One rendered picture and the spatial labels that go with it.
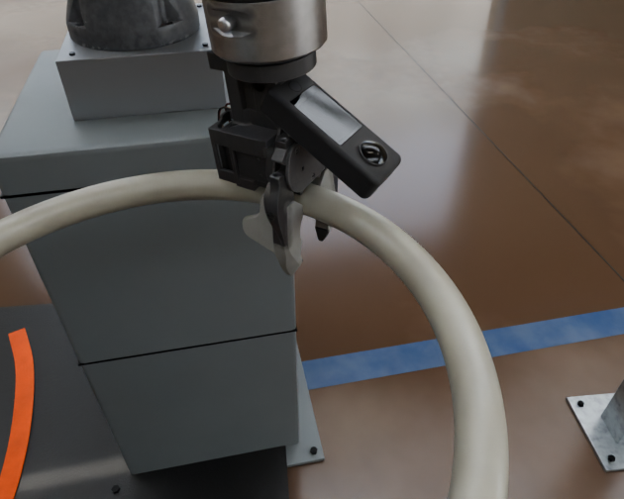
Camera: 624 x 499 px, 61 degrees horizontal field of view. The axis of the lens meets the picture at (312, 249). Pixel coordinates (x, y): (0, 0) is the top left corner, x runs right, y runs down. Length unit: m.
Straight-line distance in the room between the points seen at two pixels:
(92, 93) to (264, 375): 0.62
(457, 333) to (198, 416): 0.90
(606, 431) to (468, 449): 1.25
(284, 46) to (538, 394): 1.31
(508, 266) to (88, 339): 1.37
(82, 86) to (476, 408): 0.67
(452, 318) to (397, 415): 1.07
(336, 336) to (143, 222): 0.88
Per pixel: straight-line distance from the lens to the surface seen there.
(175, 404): 1.16
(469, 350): 0.36
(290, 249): 0.48
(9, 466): 1.50
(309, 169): 0.46
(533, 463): 1.45
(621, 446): 1.55
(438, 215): 2.06
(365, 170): 0.41
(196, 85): 0.81
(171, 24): 0.82
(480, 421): 0.33
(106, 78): 0.81
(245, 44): 0.40
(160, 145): 0.75
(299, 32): 0.40
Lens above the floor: 1.20
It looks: 40 degrees down
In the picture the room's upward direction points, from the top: straight up
